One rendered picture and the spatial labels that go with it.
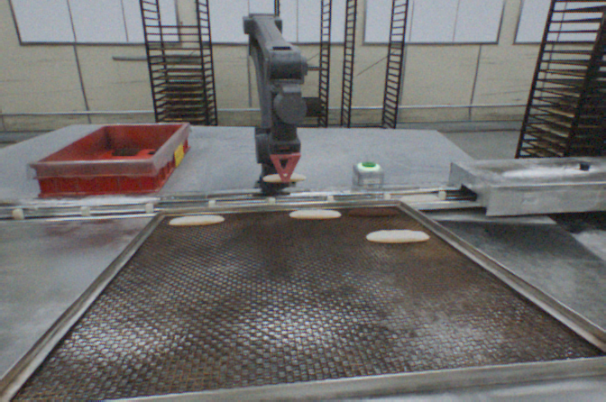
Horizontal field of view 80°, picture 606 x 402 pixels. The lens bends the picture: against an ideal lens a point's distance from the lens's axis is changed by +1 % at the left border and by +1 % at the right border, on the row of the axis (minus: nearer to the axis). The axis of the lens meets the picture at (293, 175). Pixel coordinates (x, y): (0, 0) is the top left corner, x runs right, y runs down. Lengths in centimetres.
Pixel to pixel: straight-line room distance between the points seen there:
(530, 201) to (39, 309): 92
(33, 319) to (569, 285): 80
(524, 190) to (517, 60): 553
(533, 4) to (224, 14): 423
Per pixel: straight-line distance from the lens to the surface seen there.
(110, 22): 548
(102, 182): 110
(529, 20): 646
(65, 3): 567
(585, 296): 80
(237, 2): 519
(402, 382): 32
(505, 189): 93
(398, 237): 60
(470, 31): 598
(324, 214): 70
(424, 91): 577
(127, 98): 552
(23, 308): 52
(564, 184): 101
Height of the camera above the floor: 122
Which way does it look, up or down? 21 degrees down
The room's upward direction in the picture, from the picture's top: straight up
